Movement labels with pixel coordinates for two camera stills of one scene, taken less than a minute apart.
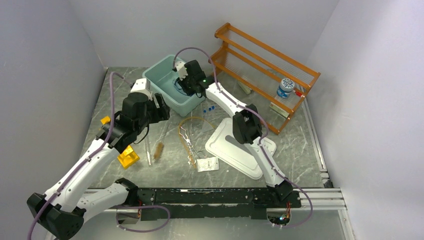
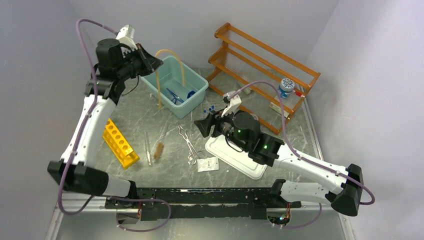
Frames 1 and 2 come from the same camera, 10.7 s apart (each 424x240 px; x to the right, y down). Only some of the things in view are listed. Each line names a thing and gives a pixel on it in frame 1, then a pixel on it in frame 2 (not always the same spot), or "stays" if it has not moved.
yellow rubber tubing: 180,139 → 179,61
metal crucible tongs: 191,159 stays
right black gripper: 182,84 → 205,125
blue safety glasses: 178,87 → 175,97
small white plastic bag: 207,164 stays
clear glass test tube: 149,158 stays
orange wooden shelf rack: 274,84 stays
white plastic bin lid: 223,143 stays
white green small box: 279,110 stays
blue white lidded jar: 285,87 stays
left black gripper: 161,113 → 150,63
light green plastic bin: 162,77 stays
